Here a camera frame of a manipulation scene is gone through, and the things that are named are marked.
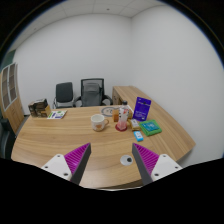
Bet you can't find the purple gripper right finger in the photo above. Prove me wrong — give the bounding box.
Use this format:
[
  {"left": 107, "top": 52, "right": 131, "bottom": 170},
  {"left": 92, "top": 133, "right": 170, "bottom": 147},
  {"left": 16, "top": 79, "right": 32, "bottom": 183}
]
[{"left": 131, "top": 142, "right": 184, "bottom": 186}]

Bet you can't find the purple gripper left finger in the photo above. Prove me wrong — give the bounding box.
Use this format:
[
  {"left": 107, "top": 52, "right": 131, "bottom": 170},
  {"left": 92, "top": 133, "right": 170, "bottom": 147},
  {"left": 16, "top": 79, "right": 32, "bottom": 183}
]
[{"left": 40, "top": 142, "right": 92, "bottom": 186}]

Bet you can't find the small blue box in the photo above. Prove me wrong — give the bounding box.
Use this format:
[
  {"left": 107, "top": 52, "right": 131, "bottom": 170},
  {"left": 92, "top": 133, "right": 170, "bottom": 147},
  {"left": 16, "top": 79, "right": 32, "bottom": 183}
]
[{"left": 133, "top": 131, "right": 144, "bottom": 142}]

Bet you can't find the green flat box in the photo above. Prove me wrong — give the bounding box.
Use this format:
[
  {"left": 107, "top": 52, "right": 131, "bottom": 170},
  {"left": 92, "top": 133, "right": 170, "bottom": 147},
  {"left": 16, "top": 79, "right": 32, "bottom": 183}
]
[{"left": 139, "top": 120, "right": 162, "bottom": 136}]

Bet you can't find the yellow snack packet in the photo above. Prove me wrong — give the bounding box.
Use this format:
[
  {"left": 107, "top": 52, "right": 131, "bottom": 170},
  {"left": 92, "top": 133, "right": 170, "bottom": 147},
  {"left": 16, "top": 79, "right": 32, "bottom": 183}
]
[{"left": 130, "top": 119, "right": 140, "bottom": 131}]

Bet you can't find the red round coaster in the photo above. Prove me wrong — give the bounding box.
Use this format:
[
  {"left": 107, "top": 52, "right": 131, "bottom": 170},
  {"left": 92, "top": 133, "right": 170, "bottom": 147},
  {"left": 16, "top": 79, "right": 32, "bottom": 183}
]
[{"left": 115, "top": 124, "right": 127, "bottom": 132}]

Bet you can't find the white ceramic mug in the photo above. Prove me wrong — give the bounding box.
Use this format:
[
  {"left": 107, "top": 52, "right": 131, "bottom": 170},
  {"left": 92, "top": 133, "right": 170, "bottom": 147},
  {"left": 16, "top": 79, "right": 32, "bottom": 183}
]
[{"left": 91, "top": 114, "right": 109, "bottom": 132}]

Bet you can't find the clear bottle with pink drink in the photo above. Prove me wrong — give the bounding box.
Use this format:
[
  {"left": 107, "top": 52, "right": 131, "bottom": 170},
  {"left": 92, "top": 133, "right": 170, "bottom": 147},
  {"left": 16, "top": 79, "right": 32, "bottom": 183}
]
[{"left": 117, "top": 101, "right": 129, "bottom": 126}]

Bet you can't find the white and green leaflet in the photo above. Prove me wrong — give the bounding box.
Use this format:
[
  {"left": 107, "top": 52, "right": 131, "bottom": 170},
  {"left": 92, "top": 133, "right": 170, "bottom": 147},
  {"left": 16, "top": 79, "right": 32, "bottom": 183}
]
[{"left": 48, "top": 110, "right": 66, "bottom": 119}]

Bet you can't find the purple standing card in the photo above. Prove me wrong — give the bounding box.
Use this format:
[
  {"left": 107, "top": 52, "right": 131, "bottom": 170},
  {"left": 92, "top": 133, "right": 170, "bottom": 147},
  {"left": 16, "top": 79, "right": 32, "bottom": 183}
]
[{"left": 133, "top": 97, "right": 151, "bottom": 121}]

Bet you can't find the orange juice glass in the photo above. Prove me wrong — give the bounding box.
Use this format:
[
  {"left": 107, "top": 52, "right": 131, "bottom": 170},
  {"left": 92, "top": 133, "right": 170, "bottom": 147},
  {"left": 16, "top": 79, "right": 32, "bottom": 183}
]
[{"left": 112, "top": 109, "right": 119, "bottom": 122}]

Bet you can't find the round patterned plate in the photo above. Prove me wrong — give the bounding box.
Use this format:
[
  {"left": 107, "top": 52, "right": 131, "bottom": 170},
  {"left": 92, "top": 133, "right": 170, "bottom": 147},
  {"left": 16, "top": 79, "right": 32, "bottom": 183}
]
[{"left": 100, "top": 106, "right": 117, "bottom": 117}]

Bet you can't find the black office chair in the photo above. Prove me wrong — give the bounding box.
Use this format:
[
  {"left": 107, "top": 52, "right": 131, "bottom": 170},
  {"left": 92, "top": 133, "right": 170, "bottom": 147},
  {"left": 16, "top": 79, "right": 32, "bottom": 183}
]
[{"left": 53, "top": 82, "right": 74, "bottom": 108}]

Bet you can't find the large brown cardboard box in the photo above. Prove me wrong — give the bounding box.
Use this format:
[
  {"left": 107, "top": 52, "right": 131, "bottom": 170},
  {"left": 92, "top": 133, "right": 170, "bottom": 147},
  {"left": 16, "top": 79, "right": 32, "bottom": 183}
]
[{"left": 34, "top": 98, "right": 51, "bottom": 117}]

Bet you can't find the small brown cardboard box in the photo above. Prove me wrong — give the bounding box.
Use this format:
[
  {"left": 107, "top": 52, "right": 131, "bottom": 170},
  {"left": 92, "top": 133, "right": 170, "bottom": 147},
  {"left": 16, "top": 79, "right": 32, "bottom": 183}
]
[{"left": 28, "top": 102, "right": 37, "bottom": 117}]

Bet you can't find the wooden side desk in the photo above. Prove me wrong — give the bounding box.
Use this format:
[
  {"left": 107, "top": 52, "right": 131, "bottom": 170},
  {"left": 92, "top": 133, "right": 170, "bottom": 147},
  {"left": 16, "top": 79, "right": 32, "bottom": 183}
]
[{"left": 111, "top": 85, "right": 158, "bottom": 111}]

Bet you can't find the grey mesh office chair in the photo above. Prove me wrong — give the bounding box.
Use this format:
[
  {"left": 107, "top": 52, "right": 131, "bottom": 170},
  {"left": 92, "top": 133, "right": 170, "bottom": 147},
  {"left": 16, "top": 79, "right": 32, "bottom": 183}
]
[{"left": 74, "top": 78, "right": 113, "bottom": 107}]

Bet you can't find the black leather sofa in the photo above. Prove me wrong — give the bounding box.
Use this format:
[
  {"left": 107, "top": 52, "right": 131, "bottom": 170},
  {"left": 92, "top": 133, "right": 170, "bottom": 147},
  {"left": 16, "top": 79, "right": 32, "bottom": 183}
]
[{"left": 0, "top": 119, "right": 15, "bottom": 160}]

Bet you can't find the wooden cabinet with glass doors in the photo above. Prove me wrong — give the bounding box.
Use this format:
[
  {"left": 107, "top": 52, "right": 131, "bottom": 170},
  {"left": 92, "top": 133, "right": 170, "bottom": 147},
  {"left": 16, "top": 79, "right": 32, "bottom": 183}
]
[{"left": 0, "top": 63, "right": 24, "bottom": 132}]

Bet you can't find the round desk cable grommet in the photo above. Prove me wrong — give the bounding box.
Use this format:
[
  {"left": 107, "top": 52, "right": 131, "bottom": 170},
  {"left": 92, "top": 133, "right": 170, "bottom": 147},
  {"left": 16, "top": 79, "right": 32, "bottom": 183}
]
[{"left": 120, "top": 155, "right": 133, "bottom": 166}]

